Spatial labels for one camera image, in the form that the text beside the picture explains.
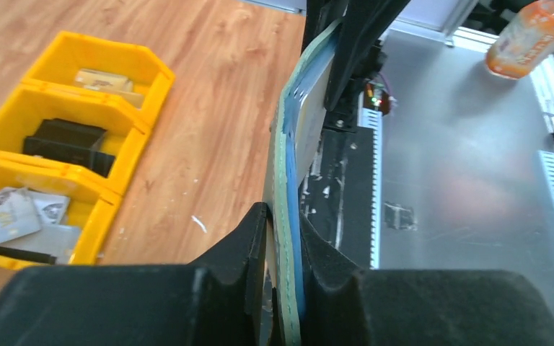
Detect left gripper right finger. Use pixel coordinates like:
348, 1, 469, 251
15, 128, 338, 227
301, 218, 554, 345

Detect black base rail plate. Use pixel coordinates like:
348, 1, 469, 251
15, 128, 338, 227
300, 108, 382, 269

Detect silver cards in left bin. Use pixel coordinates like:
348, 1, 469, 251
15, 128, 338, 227
0, 187, 81, 265

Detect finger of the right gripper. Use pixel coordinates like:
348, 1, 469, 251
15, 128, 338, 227
324, 0, 409, 111

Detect beige cards in right bin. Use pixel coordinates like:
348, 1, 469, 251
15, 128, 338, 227
74, 68, 144, 108

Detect right yellow plastic bin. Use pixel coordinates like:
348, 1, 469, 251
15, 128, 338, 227
22, 31, 175, 128

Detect middle yellow plastic bin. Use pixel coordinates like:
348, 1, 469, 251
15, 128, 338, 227
0, 84, 151, 195

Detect orange drink bottle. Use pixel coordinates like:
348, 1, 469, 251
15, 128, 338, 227
485, 0, 554, 80

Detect left yellow plastic bin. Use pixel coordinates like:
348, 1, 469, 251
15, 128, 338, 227
0, 158, 121, 270

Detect black cards in middle bin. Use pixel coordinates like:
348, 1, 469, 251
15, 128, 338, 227
22, 118, 115, 177

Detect yellow plastic bin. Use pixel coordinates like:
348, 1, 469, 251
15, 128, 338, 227
0, 158, 121, 270
0, 84, 151, 195
22, 31, 175, 128

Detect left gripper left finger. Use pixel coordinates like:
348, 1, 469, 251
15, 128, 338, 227
0, 203, 270, 345

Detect green leather card holder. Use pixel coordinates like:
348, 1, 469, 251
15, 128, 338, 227
263, 20, 340, 345

